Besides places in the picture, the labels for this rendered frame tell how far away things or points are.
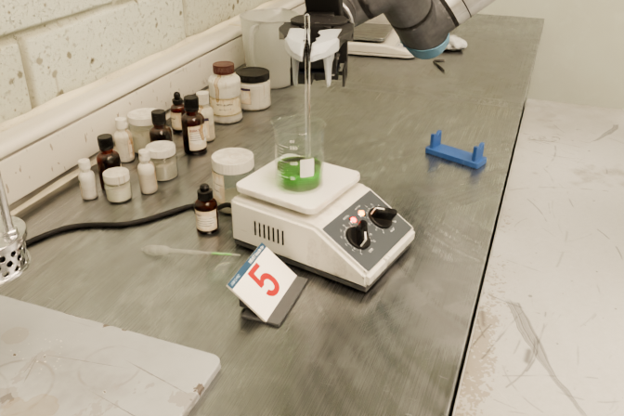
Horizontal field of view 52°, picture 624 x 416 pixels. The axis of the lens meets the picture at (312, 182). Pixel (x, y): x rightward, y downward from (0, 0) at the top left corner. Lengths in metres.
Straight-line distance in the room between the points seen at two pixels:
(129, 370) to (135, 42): 0.72
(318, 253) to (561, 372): 0.29
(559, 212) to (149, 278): 0.57
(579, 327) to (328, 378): 0.28
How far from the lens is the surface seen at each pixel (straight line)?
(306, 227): 0.75
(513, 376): 0.68
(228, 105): 1.21
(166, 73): 1.26
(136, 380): 0.65
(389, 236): 0.79
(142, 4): 1.26
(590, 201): 1.02
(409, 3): 1.00
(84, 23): 1.13
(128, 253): 0.85
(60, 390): 0.66
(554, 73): 2.24
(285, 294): 0.74
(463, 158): 1.08
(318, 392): 0.63
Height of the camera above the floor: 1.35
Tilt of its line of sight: 27 degrees down
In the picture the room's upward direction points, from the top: straight up
